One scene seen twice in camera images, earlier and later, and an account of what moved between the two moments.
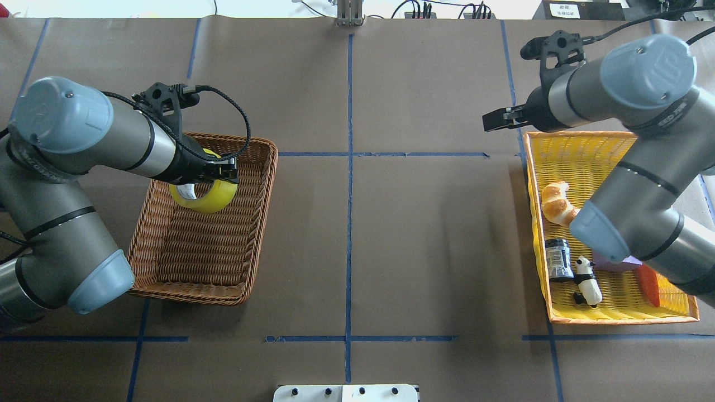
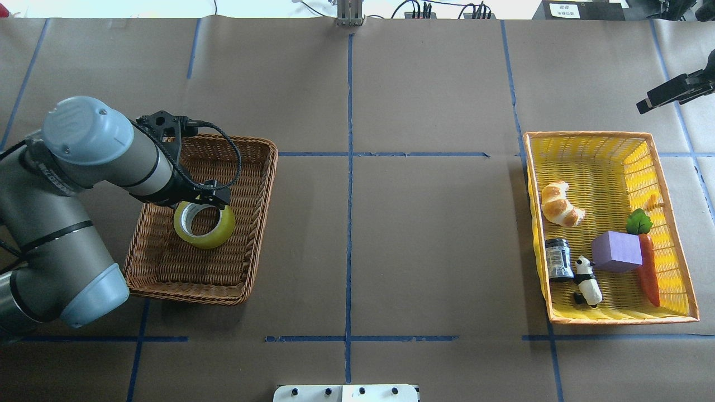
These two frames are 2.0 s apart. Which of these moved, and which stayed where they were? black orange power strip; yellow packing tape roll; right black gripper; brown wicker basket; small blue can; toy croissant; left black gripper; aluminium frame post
Moved: left black gripper; yellow packing tape roll; right black gripper
Stayed: small blue can; brown wicker basket; toy croissant; black orange power strip; aluminium frame post
